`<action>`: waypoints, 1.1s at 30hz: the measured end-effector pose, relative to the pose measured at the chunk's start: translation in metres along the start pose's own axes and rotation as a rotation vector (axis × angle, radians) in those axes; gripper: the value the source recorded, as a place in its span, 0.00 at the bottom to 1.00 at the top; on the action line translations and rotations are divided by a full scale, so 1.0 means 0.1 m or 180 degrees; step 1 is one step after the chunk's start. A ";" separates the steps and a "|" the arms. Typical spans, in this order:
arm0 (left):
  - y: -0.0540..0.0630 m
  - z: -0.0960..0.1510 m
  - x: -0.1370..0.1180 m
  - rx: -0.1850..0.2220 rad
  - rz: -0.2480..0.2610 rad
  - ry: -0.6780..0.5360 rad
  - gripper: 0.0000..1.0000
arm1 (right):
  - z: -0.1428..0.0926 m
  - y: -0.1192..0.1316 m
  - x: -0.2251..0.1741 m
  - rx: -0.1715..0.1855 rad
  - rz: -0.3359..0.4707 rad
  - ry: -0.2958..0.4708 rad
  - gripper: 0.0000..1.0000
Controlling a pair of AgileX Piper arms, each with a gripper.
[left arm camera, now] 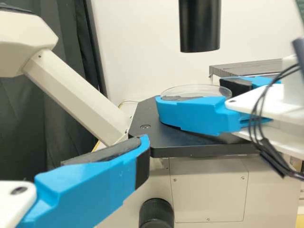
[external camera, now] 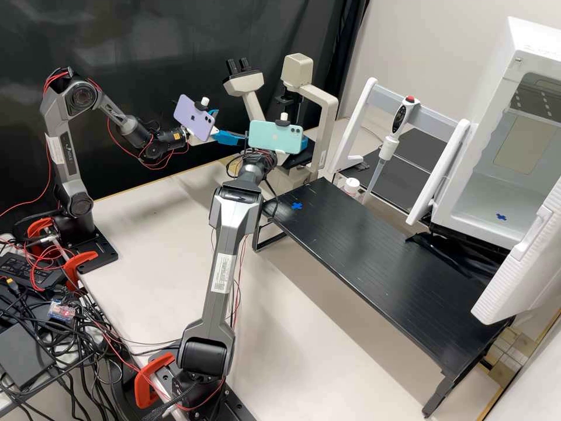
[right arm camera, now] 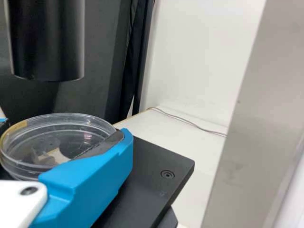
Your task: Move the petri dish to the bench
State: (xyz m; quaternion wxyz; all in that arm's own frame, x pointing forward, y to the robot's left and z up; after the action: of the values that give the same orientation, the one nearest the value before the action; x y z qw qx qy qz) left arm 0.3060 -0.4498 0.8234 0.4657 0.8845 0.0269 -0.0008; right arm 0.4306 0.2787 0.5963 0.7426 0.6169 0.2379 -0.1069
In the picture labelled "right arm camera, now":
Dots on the petri dish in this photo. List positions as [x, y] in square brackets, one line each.
[54, 133]

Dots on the cream microscope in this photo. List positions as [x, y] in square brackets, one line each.
[47, 35]

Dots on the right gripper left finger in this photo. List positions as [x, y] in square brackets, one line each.
[3, 123]

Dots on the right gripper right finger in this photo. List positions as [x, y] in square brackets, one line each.
[90, 175]

